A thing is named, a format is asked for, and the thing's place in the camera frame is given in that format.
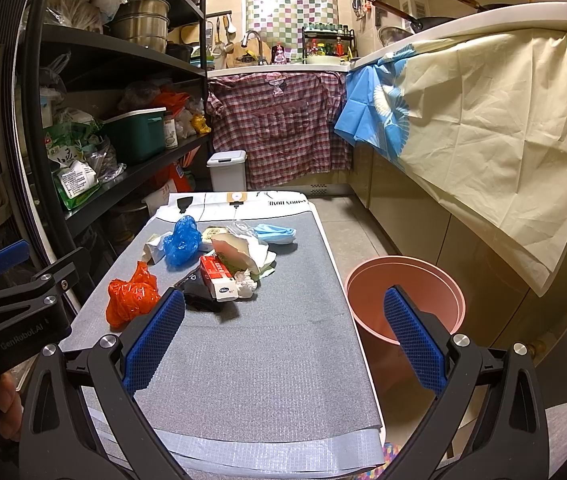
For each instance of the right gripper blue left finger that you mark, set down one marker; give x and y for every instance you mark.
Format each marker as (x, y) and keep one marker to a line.
(121, 365)

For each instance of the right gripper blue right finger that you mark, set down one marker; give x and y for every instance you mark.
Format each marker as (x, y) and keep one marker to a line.
(441, 366)

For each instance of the orange plastic bag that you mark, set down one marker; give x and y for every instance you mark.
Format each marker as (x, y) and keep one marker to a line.
(129, 299)

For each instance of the black foil pouch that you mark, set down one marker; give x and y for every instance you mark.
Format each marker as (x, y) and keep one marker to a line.
(193, 287)

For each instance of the cream tissue paper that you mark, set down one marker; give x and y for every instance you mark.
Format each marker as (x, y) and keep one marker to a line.
(154, 250)

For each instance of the blue plastic bag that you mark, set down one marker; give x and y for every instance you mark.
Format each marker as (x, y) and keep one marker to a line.
(182, 244)

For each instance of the red white medicine box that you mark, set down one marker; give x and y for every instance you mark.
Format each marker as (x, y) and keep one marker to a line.
(221, 284)

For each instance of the white tissue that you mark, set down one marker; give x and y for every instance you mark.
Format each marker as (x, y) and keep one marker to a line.
(246, 286)

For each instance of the white paper bag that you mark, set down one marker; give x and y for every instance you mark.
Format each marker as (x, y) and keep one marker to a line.
(234, 250)

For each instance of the blue face mask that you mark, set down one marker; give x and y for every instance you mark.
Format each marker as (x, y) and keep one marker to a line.
(275, 235)

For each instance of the white small trash can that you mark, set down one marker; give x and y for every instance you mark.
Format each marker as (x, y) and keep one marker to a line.
(228, 171)

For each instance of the kitchen faucet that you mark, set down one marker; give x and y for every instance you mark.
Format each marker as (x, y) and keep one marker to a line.
(253, 48)

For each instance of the person left hand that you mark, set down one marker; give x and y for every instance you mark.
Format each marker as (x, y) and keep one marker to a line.
(10, 409)

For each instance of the pink plastic bin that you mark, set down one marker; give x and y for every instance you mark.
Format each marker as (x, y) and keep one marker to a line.
(429, 288)

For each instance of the green white food bag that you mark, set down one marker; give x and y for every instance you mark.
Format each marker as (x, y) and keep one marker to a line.
(68, 146)

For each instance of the white printed table cover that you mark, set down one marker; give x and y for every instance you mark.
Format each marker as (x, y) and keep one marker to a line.
(228, 206)

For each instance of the green storage box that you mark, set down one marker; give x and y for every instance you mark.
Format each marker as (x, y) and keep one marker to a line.
(136, 135)

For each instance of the black storage shelf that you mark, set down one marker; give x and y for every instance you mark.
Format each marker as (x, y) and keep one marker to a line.
(101, 68)

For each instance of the yellow toy figure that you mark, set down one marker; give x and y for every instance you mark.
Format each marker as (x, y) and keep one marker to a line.
(198, 122)

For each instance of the cream cloth cover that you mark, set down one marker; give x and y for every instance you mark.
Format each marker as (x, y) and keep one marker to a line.
(480, 122)

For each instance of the blue patterned cloth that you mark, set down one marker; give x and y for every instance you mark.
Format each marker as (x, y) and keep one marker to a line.
(376, 111)

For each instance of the steel pots stack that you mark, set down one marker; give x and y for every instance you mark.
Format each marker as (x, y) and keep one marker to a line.
(143, 22)

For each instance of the red plaid shirt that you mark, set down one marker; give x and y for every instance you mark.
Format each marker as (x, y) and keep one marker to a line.
(283, 121)

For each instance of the black frying pan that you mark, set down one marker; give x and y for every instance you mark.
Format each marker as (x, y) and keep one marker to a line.
(417, 24)

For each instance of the black spice rack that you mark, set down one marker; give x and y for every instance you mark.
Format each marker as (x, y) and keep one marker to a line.
(328, 44)

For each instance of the checkered window curtain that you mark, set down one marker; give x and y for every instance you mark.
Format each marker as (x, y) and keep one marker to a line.
(281, 22)

